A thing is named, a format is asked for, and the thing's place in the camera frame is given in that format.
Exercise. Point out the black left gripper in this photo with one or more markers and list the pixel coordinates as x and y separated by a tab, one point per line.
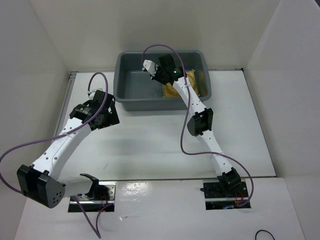
112	118

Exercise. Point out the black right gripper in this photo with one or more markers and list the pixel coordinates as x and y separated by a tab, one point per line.
155	78

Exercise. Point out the round yellow bamboo plate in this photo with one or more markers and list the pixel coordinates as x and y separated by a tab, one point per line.
169	91

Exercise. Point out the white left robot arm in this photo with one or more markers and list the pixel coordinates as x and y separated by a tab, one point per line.
39	181

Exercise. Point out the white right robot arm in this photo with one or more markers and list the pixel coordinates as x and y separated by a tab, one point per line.
200	118

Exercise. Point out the grey plastic bin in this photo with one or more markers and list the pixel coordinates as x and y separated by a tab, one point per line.
130	82

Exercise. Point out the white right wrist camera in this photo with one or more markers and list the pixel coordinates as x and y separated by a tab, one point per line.
150	67

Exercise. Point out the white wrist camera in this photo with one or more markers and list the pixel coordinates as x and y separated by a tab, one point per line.
91	93
150	67

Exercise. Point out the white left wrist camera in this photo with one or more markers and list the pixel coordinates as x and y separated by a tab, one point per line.
91	93

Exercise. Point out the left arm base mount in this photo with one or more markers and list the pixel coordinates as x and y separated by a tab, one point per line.
105	199

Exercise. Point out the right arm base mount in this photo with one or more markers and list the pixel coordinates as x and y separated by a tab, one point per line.
215	199

